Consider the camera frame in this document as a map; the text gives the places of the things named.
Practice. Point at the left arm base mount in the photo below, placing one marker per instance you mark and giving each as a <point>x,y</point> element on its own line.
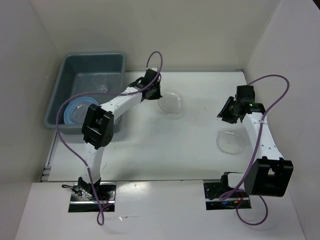
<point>82,202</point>

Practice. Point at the blue plastic plate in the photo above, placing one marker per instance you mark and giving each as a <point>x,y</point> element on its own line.
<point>85,98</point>

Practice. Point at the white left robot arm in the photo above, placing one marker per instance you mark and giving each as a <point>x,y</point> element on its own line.
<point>99,125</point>

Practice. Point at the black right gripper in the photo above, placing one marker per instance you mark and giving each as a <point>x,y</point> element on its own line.
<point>224,113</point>

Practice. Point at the clear oval glass dish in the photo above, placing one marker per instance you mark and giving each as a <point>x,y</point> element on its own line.
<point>230,142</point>

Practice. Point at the clear round glass dish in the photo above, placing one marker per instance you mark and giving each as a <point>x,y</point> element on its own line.
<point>171,102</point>

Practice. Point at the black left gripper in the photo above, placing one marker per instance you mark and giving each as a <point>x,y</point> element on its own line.
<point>157,95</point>

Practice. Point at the beige speckled dish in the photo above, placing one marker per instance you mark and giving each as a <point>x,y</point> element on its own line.
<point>75,113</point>

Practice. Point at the grey plastic bin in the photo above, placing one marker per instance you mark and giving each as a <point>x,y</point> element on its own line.
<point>75,77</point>

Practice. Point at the clear plastic cup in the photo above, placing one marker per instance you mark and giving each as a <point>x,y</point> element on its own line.
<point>100,83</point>

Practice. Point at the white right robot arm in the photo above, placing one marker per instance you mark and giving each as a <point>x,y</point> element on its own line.
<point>268,173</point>

